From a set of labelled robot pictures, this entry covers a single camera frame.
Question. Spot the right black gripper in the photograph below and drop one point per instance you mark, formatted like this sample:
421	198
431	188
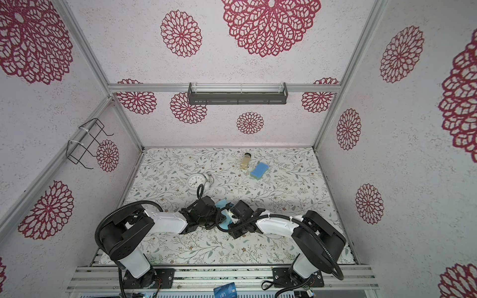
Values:
234	229

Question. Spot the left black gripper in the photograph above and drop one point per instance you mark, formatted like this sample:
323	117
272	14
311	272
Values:
219	216

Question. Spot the light blue paper sheet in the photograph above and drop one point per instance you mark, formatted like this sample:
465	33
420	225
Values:
226	217

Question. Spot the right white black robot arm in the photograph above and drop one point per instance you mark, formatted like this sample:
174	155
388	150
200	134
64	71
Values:
320	244

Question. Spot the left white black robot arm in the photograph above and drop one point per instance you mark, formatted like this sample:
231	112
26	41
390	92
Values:
121	232

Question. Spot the white alarm clock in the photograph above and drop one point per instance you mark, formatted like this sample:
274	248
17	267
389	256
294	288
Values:
195	180

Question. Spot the blue green sponge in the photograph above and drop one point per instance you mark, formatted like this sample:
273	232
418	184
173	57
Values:
259	171

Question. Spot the small yellow liquid jar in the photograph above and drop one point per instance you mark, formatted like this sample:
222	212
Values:
245	163

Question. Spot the blue card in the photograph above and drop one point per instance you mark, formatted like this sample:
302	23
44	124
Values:
226	291

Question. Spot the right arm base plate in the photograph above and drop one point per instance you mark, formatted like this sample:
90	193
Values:
285	278

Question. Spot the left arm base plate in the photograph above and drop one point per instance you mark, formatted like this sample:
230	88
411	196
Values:
153	279

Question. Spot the black wall shelf rack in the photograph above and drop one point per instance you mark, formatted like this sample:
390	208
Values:
241	94

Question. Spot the black wire wall basket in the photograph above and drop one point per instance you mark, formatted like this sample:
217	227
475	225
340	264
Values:
92	129

